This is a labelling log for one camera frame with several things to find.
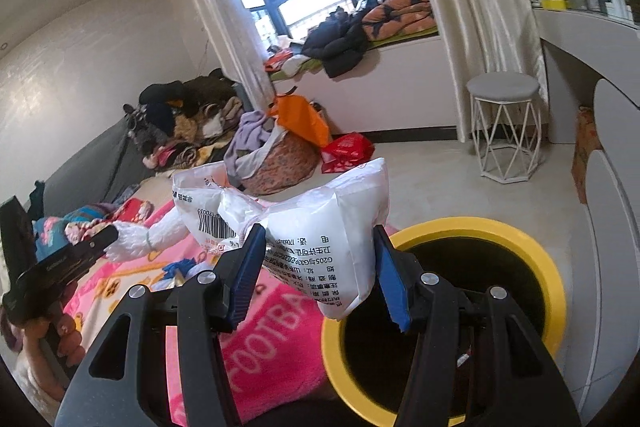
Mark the yellow rimmed black trash bin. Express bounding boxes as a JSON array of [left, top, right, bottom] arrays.
[[320, 216, 567, 425]]

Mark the red cloth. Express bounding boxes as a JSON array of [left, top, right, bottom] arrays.
[[117, 198, 153, 223]]

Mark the red plastic bag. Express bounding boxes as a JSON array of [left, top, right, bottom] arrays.
[[320, 132, 376, 174]]

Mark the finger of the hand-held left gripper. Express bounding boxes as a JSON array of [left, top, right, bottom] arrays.
[[60, 225, 120, 266]]

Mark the grey bed headboard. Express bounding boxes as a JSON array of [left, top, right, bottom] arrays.
[[42, 117, 146, 208]]

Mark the orange patterned quilt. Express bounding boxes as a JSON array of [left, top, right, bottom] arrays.
[[361, 0, 438, 42]]

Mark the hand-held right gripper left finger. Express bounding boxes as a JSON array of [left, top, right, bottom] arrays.
[[55, 223, 268, 427]]

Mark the orange bag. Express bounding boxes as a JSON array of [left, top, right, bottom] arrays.
[[267, 93, 332, 148]]

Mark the white sheer curtain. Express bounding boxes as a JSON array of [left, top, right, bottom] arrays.
[[170, 0, 278, 112]]

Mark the colourful printed cloth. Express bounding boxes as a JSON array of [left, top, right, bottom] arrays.
[[32, 202, 116, 249]]

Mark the grey white chair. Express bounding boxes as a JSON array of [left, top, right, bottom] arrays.
[[585, 79, 640, 408]]

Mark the pile of clothes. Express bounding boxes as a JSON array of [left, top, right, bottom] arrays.
[[122, 69, 256, 170]]

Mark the black jacket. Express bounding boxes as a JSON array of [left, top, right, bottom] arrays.
[[300, 7, 373, 79]]

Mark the person's left forearm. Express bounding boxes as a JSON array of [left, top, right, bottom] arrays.
[[2, 327, 71, 413]]

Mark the white desk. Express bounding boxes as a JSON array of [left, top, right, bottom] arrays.
[[532, 4, 640, 145]]

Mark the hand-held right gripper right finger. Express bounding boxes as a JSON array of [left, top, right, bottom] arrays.
[[372, 224, 583, 427]]

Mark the person's left hand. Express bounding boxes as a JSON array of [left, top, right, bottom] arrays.
[[25, 313, 87, 369]]

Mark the cream satin curtain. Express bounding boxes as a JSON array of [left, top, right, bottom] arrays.
[[390, 0, 548, 142]]

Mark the purple cloth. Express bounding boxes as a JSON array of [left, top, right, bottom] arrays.
[[224, 109, 288, 180]]

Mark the white printed plastic bag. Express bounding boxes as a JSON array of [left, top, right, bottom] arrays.
[[171, 157, 390, 321]]

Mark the blue crumpled cloth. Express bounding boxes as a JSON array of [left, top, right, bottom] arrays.
[[164, 258, 202, 284]]

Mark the cardboard box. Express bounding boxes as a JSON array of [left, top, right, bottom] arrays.
[[571, 106, 603, 205]]

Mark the white wire frame stool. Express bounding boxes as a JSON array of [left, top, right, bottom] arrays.
[[466, 73, 544, 184]]

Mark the pink printed blanket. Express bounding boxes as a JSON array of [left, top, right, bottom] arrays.
[[30, 187, 351, 427]]

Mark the patterned laundry basket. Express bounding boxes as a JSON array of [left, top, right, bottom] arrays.
[[242, 134, 321, 196]]

